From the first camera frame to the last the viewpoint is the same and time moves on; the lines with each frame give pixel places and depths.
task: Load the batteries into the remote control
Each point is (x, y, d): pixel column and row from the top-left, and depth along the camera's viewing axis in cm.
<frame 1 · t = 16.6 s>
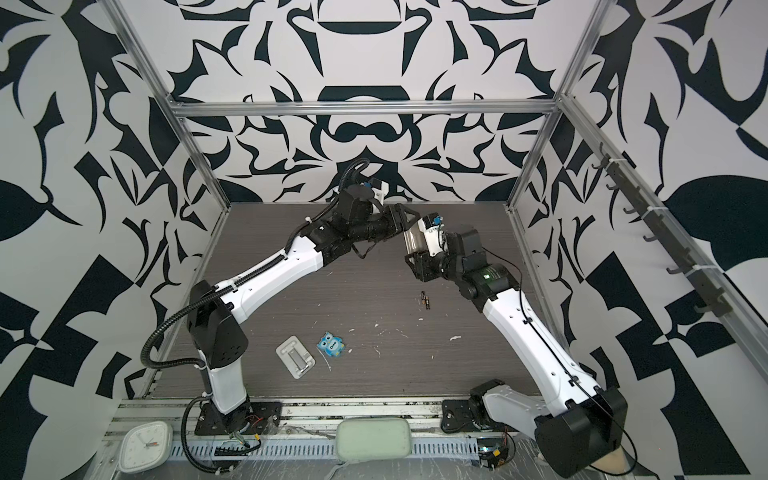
left hand: (419, 211, 73), fingers open
right hand: (415, 252, 75), fingers open
brown AA battery: (423, 297, 98), on the table
white phone stand: (295, 356, 84), point 2 cm above the table

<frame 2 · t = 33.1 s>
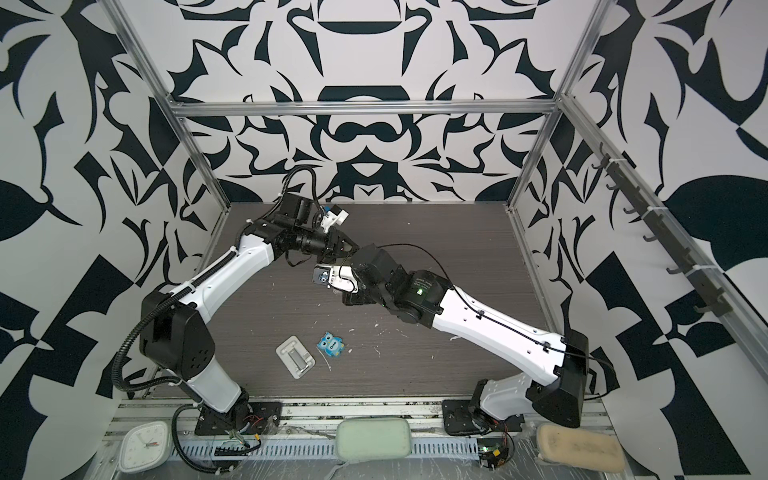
left hand: (364, 250, 75), fingers closed
right hand: (351, 259, 69), fingers open
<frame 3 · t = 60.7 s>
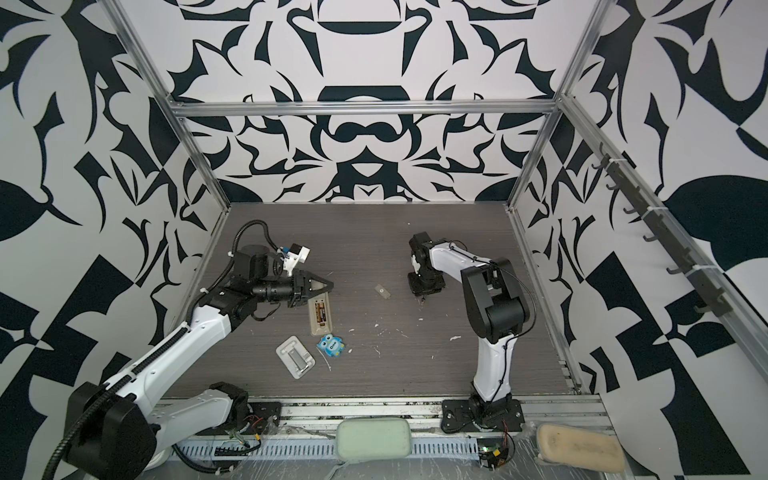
left hand: (333, 282, 73), fingers closed
right hand: (422, 289, 96), fingers open
white remote control: (320, 315, 71), point 22 cm above the table
beige battery cover: (386, 294, 98), on the table
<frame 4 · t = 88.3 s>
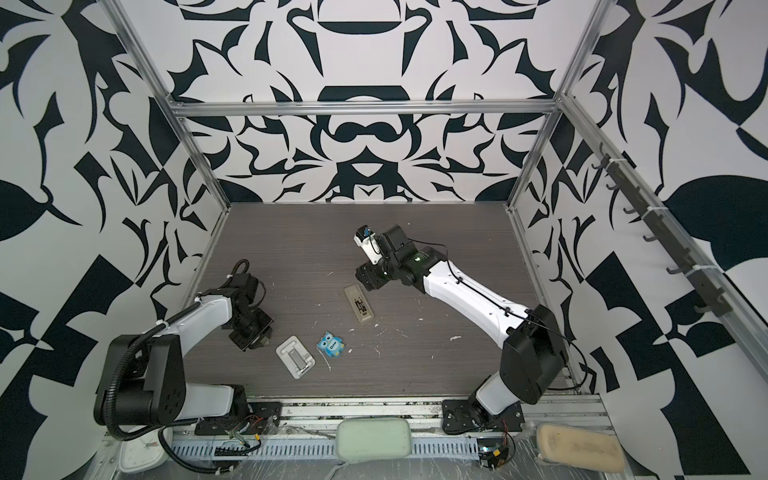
left hand: (268, 332, 87), fingers closed
right hand: (366, 266, 80), fingers open
white remote control: (358, 302, 95), point 2 cm above the table
